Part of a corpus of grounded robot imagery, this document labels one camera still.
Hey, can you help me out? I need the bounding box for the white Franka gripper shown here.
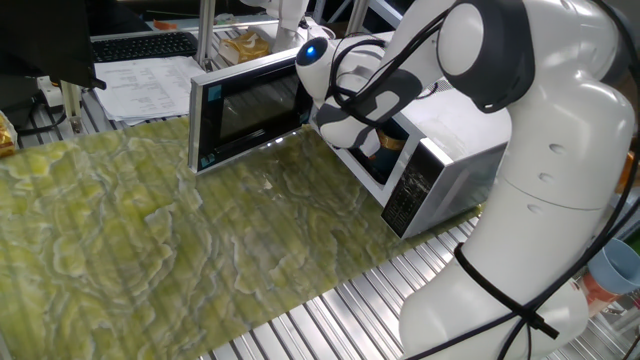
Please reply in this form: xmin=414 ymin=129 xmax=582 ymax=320
xmin=357 ymin=130 xmax=383 ymax=159

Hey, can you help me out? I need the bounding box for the teal mug with yellow handle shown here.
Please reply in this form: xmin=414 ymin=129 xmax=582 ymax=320
xmin=369 ymin=127 xmax=407 ymax=174

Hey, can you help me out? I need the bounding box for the black glass microwave door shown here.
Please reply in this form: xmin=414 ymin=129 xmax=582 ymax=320
xmin=188 ymin=47 xmax=315 ymax=175

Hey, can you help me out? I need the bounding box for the silver microwave oven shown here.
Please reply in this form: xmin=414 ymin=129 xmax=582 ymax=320
xmin=309 ymin=32 xmax=512 ymax=240

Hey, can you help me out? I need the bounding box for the clear glass cup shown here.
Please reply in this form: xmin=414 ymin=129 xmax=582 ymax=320
xmin=303 ymin=22 xmax=337 ymax=42

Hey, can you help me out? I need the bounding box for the white printed paper stack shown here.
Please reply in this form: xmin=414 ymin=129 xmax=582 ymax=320
xmin=93 ymin=55 xmax=207 ymax=126

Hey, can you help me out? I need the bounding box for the black keyboard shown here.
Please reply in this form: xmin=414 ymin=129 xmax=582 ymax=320
xmin=91 ymin=30 xmax=200 ymax=64

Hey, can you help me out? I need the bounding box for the orange paper cup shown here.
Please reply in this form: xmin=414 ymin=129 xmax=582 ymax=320
xmin=579 ymin=273 xmax=621 ymax=319

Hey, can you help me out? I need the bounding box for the green marble pattern mat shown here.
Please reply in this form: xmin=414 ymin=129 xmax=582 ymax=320
xmin=0 ymin=115 xmax=489 ymax=360

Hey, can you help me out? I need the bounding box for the light blue plastic cup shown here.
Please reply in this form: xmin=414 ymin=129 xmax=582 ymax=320
xmin=587 ymin=238 xmax=640 ymax=296

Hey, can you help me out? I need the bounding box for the white power strip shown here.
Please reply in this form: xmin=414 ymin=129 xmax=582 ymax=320
xmin=37 ymin=74 xmax=64 ymax=109

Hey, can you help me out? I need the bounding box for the black monitor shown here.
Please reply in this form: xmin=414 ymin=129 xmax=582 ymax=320
xmin=0 ymin=0 xmax=108 ymax=91

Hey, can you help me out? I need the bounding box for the golden snack bag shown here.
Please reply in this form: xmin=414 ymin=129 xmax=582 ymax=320
xmin=0 ymin=110 xmax=19 ymax=159

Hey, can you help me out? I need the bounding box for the black camera cable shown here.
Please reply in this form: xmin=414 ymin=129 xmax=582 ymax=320
xmin=327 ymin=0 xmax=640 ymax=360

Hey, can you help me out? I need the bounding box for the aluminium frame post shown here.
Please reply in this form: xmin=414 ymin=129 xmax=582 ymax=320
xmin=344 ymin=0 xmax=372 ymax=36
xmin=195 ymin=0 xmax=217 ymax=75

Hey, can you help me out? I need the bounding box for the short aluminium post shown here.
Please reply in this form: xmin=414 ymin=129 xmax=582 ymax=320
xmin=59 ymin=79 xmax=84 ymax=135

